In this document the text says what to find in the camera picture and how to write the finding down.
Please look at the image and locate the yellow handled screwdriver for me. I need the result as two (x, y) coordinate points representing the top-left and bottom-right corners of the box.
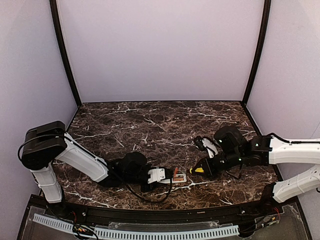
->
(187, 167), (205, 174)

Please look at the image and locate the white remote control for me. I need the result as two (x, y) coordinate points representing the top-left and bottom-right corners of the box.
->
(159, 173), (187, 184)

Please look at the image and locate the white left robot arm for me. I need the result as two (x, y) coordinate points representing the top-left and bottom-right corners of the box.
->
(17, 121), (166, 204)

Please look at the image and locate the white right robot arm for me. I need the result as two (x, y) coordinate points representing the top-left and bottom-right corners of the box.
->
(189, 126), (320, 205)

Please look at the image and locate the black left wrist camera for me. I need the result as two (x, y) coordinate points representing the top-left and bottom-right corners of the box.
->
(147, 167), (173, 184)

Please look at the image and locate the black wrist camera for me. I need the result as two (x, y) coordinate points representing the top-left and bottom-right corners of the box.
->
(147, 167), (173, 184)
(193, 136), (218, 159)

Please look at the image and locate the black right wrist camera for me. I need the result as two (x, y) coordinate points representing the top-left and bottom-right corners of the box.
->
(193, 136), (218, 159)

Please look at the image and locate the black front table rail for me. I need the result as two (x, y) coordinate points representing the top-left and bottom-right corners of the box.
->
(38, 199), (277, 226)

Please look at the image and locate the white slotted cable duct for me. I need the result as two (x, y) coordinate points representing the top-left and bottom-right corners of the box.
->
(32, 213), (240, 240)

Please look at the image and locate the black right frame post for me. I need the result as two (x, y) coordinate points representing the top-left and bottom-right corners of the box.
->
(241, 0), (272, 108)

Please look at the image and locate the black frame post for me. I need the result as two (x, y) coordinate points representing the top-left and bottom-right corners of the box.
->
(241, 0), (272, 108)
(49, 0), (82, 108)

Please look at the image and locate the black left frame post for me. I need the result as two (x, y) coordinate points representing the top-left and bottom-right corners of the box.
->
(49, 0), (82, 108)

